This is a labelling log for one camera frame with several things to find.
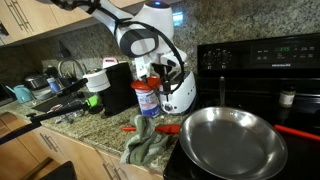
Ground wooden cabinets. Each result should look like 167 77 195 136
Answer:
0 111 164 180
0 0 145 45

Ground red pan handle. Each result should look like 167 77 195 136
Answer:
274 124 320 141

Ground green dish towel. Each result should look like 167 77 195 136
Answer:
120 115 171 166

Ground blue cup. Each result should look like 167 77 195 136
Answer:
47 77 60 93

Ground steel pot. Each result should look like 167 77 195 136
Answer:
24 74 48 90

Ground white two-slot toaster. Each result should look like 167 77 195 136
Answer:
159 71 197 115

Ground red plastic lid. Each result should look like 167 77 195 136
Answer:
131 76 161 90

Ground red silicone spatula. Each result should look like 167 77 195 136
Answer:
122 124 180 134

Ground steel frying pan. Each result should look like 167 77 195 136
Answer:
179 77 288 180

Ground green small object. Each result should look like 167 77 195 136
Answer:
85 95 99 107

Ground small spice jar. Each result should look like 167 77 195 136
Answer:
279 86 296 108

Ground wooden upper cabinets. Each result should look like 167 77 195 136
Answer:
0 0 145 45

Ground black electric stove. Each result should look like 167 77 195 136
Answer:
163 33 320 180

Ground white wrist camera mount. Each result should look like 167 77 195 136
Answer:
134 51 180 79

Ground white wipes canister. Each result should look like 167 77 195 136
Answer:
135 89 160 117

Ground black coffee maker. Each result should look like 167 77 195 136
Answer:
84 62 137 116

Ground wooden lower cabinets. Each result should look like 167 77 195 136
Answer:
0 111 164 180

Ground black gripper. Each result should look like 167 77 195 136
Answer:
143 64 172 94

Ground black drying mat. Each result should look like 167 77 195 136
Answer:
34 91 93 113

